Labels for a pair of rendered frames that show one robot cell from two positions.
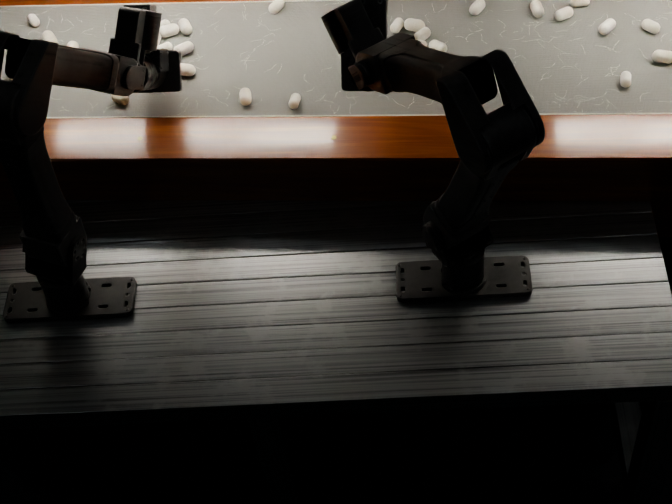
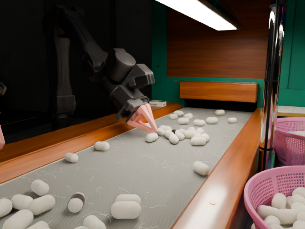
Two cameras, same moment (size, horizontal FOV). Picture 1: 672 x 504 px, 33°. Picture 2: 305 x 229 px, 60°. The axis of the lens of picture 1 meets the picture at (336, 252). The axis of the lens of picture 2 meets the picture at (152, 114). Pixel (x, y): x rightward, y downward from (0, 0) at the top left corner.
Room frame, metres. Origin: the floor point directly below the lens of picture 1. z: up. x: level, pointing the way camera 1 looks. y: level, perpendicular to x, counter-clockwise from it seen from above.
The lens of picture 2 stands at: (1.66, -0.40, 0.93)
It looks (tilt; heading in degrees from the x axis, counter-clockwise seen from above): 11 degrees down; 106
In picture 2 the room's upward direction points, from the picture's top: straight up
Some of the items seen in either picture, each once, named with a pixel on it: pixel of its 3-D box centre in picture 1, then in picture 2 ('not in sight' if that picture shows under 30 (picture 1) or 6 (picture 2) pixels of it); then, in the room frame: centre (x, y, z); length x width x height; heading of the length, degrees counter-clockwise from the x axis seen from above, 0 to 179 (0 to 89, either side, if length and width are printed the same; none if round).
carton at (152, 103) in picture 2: not in sight; (157, 103); (1.40, 0.62, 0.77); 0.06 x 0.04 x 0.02; 169
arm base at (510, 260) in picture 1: (463, 264); not in sight; (1.02, -0.18, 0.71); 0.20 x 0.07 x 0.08; 84
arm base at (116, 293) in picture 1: (64, 285); (61, 125); (1.09, 0.41, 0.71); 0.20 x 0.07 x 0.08; 84
